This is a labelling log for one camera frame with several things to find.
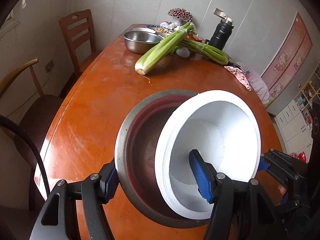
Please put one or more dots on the black utensil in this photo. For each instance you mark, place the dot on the black utensil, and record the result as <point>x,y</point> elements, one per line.
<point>232,62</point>

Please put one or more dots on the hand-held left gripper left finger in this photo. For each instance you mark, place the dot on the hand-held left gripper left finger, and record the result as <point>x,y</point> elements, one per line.
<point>111,182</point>

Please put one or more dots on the black thermos bottle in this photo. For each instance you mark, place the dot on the black thermos bottle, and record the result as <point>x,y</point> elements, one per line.
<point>220,36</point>

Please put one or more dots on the dried flower bouquet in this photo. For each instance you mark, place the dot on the dried flower bouquet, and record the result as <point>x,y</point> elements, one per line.
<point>180,14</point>

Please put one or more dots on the patterned bowl with food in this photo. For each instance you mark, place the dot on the patterned bowl with food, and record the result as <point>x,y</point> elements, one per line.
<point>160,29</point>

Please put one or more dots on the white drawer cabinet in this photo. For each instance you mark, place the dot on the white drawer cabinet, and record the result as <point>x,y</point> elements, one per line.
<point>292,125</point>

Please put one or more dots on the pink cloth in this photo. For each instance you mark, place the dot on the pink cloth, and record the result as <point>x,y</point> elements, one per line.
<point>238,76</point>

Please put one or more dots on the red white plastic bag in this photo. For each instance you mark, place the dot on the red white plastic bag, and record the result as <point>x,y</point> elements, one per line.
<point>196,38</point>

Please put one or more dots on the shallow steel dish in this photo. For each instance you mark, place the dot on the shallow steel dish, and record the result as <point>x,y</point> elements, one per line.
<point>143,29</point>

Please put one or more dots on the pink printed garment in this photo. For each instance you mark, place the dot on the pink printed garment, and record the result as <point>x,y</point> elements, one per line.
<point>257,85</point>

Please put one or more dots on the fruit in white foam net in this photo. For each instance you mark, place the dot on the fruit in white foam net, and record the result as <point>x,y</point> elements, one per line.
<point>182,53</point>

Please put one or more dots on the stainless steel basin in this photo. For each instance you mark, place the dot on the stainless steel basin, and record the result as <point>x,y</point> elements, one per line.
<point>140,41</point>

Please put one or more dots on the person's right hand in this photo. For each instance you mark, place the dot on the person's right hand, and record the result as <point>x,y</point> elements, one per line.
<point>282,190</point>

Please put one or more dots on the celery bunch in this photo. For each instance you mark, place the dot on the celery bunch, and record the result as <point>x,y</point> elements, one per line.
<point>160,52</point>
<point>207,51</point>

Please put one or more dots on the large stainless steel bowl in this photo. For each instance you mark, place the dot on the large stainless steel bowl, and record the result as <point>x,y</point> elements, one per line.
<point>140,155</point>

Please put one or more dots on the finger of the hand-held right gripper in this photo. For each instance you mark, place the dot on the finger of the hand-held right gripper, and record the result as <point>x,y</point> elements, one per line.
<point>262,165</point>
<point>292,190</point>

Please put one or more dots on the pink cartoon cat wardrobe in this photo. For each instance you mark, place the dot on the pink cartoon cat wardrobe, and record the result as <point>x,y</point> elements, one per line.
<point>290,55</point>

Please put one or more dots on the wooden slat-back chair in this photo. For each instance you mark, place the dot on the wooden slat-back chair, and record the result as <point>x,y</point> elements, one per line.
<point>77,35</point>

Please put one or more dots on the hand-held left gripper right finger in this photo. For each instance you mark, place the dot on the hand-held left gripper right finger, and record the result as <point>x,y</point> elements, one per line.
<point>200,177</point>

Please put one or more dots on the low wall socket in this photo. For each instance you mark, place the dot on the low wall socket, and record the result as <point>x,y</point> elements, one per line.
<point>49,65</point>

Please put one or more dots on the white cube shelf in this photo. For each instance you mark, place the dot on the white cube shelf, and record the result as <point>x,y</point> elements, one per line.
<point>310,97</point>

